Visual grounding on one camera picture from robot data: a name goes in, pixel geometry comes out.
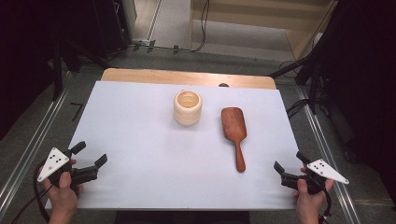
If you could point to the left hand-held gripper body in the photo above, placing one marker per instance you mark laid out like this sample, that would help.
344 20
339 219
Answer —
53 161

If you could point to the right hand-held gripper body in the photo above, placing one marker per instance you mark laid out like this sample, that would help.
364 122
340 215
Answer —
325 170

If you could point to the brown wooden hairbrush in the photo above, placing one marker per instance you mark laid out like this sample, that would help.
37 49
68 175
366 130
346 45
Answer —
234 124

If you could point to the cream ribbed wooden cup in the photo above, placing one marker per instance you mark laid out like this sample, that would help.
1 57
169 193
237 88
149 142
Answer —
187 115

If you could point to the person's right hand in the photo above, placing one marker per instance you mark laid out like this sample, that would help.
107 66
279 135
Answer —
308 203

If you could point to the person's left hand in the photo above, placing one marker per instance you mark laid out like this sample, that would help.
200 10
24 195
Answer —
63 199

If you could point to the white table board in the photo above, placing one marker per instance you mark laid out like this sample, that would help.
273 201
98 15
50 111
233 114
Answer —
155 168

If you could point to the black metal stand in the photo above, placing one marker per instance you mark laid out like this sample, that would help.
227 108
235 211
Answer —
313 81
57 71

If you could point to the dark curtain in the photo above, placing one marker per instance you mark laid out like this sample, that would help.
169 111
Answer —
364 77
21 46

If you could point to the dark round table grommet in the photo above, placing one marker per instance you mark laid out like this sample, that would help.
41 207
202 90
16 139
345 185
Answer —
223 84

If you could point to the light wooden table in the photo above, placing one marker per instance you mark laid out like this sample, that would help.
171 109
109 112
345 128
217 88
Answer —
155 76

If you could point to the white power strip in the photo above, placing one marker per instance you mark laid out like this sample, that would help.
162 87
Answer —
140 41

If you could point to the black cabinet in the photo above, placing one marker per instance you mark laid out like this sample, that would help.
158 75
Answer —
112 28

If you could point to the light wooden shelf unit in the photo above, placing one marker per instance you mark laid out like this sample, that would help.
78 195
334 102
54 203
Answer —
249 15

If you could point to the metal floor rail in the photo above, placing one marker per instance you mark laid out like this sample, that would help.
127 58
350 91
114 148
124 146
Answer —
327 155
34 143

